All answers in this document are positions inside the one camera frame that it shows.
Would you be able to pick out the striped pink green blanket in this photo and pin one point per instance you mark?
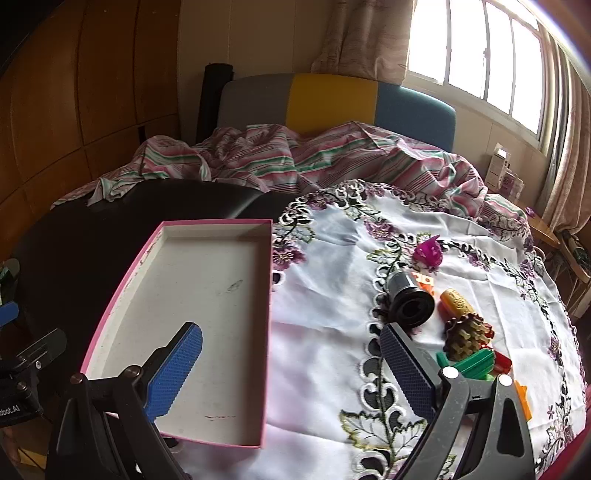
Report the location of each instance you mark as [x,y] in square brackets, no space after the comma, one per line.
[258,157]

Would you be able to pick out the grey yellow blue headboard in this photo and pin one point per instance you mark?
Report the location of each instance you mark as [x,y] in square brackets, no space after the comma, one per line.
[332,99]

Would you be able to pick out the barred window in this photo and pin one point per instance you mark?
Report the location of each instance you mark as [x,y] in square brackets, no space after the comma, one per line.
[466,46]

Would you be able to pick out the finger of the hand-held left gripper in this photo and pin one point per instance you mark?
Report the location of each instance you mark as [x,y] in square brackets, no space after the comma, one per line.
[44,346]
[8,314]

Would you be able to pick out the short beige curtain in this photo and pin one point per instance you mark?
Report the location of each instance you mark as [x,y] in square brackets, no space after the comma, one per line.
[360,41]

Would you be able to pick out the pink cardboard box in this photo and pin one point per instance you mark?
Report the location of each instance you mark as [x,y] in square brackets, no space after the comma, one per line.
[207,277]

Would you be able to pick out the white embroidered floral tablecloth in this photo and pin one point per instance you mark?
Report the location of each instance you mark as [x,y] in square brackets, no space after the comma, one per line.
[332,277]

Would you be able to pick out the black rolled mat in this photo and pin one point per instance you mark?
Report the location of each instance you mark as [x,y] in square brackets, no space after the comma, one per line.
[214,101]

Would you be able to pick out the wooden wardrobe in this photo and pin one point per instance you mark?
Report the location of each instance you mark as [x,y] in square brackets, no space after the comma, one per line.
[69,92]

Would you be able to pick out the green ribbed plastic piece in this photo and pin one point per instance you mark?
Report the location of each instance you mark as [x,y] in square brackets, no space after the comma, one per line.
[466,364]

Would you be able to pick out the orange linked cubes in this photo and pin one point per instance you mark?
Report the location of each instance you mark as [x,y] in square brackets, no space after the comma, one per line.
[425,280]

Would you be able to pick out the pink patterned carton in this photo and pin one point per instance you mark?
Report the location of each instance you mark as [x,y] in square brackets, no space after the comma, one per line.
[513,182]

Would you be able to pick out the yellow carved cork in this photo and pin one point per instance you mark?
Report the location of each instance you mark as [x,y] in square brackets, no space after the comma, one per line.
[455,301]

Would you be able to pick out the brown studded toy block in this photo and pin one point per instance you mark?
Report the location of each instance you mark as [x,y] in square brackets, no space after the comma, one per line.
[464,339]

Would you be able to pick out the magenta plastic toy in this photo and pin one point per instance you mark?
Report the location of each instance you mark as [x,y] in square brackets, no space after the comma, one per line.
[427,253]

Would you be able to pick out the small purple object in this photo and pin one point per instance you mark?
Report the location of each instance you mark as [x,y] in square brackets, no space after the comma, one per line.
[531,212]

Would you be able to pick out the tall white carton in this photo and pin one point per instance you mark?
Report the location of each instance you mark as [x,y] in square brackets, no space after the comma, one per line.
[497,164]

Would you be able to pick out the long beige curtain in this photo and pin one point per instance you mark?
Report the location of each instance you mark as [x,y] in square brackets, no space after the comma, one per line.
[572,161]

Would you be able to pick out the wooden bedside table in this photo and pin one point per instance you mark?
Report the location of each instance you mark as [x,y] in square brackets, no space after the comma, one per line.
[542,230]

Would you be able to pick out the wooden folding table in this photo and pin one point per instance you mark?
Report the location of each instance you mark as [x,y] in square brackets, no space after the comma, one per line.
[577,263]

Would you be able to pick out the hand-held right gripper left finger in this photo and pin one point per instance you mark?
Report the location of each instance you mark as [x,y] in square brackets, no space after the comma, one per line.
[178,369]

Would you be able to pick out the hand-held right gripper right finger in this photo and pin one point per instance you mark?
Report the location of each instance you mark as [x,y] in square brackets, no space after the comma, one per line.
[408,374]

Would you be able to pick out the orange plastic piece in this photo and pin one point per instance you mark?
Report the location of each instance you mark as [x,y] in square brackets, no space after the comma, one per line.
[521,397]

